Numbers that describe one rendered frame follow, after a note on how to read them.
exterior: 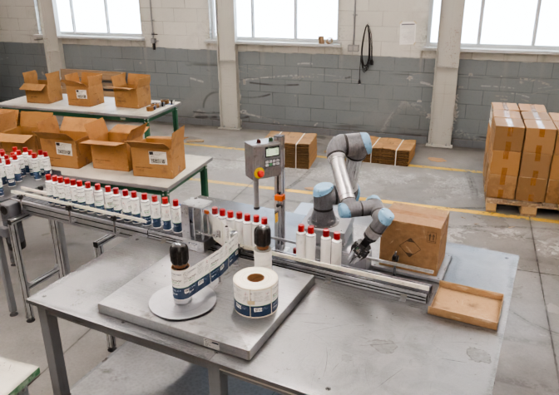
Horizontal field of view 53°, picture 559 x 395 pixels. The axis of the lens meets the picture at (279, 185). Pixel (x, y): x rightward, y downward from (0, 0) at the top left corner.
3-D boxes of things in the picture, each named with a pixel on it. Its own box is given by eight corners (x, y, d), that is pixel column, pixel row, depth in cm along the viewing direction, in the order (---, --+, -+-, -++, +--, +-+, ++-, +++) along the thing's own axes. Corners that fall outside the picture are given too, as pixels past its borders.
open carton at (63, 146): (33, 169, 466) (26, 125, 452) (67, 153, 506) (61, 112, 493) (73, 173, 456) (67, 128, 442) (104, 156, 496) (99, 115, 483)
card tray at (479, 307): (427, 313, 256) (427, 306, 255) (438, 286, 278) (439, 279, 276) (497, 330, 244) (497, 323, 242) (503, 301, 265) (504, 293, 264)
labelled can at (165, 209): (160, 230, 329) (158, 198, 322) (166, 227, 334) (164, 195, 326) (168, 232, 327) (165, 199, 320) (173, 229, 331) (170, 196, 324)
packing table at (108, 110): (5, 163, 729) (-6, 104, 702) (47, 145, 800) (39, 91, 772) (153, 180, 662) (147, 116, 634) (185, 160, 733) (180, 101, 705)
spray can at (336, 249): (328, 269, 284) (330, 233, 277) (333, 265, 289) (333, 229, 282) (338, 272, 282) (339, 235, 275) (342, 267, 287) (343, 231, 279)
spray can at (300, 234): (294, 261, 293) (294, 225, 286) (298, 257, 297) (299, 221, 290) (303, 263, 291) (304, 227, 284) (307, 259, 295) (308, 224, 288)
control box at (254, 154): (244, 175, 298) (244, 141, 291) (273, 170, 306) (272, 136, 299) (253, 181, 290) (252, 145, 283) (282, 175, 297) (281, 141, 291)
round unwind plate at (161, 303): (135, 310, 251) (134, 308, 251) (175, 278, 277) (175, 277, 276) (191, 328, 238) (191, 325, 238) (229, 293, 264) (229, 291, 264)
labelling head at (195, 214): (182, 247, 308) (179, 204, 299) (195, 238, 319) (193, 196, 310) (204, 253, 302) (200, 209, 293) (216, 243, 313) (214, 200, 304)
